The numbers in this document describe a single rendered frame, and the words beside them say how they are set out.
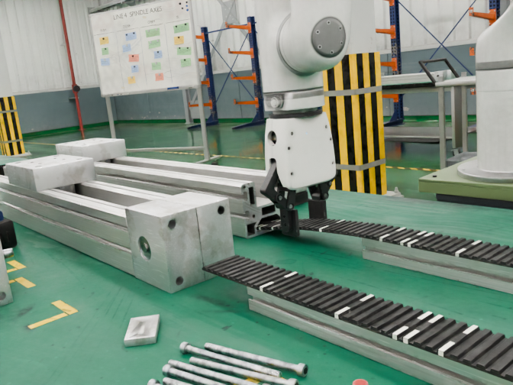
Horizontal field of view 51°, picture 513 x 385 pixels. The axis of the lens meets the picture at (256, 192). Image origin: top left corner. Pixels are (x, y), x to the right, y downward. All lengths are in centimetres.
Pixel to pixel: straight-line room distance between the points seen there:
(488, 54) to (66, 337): 78
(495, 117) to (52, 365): 78
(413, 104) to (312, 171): 878
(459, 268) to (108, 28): 658
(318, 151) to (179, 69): 567
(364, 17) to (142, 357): 368
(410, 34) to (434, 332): 912
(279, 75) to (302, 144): 10
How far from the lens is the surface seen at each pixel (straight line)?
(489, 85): 101
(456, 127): 583
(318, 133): 76
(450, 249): 64
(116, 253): 77
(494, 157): 103
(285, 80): 73
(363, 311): 49
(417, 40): 944
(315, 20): 66
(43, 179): 101
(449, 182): 102
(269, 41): 73
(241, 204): 82
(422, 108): 944
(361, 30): 403
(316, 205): 81
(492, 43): 101
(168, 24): 647
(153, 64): 661
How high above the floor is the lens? 102
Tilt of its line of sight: 12 degrees down
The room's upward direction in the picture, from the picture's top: 6 degrees counter-clockwise
